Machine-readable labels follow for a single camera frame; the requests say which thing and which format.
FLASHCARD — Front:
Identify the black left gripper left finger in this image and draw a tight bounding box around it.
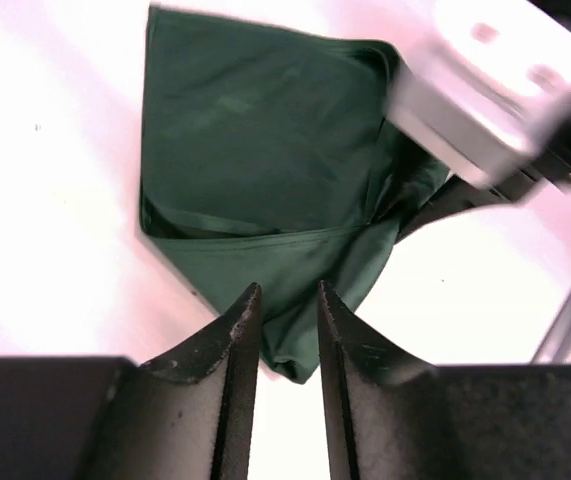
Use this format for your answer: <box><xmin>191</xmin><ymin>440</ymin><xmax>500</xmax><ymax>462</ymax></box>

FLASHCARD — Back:
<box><xmin>0</xmin><ymin>285</ymin><xmax>262</xmax><ymax>480</ymax></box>

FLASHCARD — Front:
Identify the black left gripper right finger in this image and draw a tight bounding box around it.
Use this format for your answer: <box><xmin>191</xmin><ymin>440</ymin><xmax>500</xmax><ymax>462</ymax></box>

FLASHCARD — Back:
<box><xmin>318</xmin><ymin>283</ymin><xmax>571</xmax><ymax>479</ymax></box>

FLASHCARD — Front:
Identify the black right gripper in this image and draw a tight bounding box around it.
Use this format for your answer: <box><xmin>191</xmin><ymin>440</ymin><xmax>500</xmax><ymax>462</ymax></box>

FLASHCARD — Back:
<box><xmin>397</xmin><ymin>89</ymin><xmax>571</xmax><ymax>246</ymax></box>

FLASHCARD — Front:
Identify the dark green cloth napkin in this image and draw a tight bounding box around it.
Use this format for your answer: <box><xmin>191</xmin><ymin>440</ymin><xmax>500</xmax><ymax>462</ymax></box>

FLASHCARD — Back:
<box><xmin>139</xmin><ymin>7</ymin><xmax>448</xmax><ymax>384</ymax></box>

